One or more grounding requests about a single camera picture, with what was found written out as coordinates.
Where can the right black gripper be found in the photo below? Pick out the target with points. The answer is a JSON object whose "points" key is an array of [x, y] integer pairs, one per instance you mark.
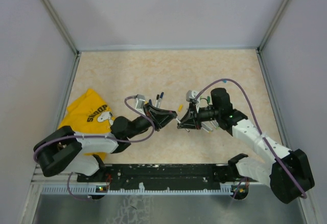
{"points": [[192, 112]]}

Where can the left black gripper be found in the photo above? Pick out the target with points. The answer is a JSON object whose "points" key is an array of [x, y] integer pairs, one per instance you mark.
{"points": [[159, 117]]}

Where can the black cap marker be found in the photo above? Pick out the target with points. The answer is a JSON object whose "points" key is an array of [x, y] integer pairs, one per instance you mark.
{"points": [[157, 100]]}

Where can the dark blue cap marker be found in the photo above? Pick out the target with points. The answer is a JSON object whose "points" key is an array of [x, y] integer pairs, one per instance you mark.
{"points": [[160, 99]]}

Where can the light green cap marker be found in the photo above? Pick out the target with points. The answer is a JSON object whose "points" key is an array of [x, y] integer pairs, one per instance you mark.
{"points": [[216, 125]]}

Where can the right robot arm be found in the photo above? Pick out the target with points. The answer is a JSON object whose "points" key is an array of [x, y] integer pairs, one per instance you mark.
{"points": [[287, 173]]}

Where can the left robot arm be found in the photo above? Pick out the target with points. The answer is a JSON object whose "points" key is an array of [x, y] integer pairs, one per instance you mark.
{"points": [[68, 150]]}

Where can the yellow snoopy t-shirt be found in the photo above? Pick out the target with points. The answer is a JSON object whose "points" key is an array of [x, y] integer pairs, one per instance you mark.
{"points": [[90, 113]]}

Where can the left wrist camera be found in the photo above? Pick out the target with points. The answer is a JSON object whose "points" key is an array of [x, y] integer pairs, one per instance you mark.
{"points": [[139, 101]]}

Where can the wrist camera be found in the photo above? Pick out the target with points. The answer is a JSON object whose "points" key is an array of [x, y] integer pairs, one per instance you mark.
{"points": [[191, 95], [139, 101]]}

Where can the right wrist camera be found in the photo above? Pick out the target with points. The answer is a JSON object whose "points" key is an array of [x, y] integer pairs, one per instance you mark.
{"points": [[191, 95]]}

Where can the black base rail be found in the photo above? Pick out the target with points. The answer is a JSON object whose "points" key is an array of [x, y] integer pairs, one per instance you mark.
{"points": [[163, 176]]}

